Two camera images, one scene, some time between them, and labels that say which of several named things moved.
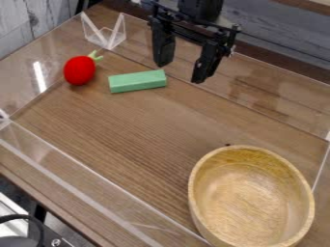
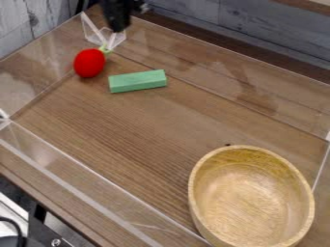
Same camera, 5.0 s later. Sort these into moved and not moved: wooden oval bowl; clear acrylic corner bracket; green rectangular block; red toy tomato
Moved: red toy tomato
Not moved: clear acrylic corner bracket; wooden oval bowl; green rectangular block
